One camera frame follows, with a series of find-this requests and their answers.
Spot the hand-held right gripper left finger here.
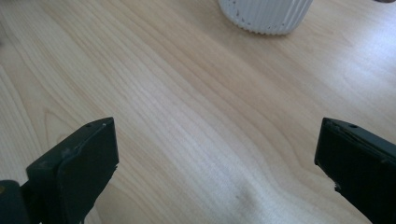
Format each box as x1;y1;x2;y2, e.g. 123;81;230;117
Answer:
25;117;120;224

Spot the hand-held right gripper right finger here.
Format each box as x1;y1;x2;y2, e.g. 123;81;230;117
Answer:
314;117;396;224

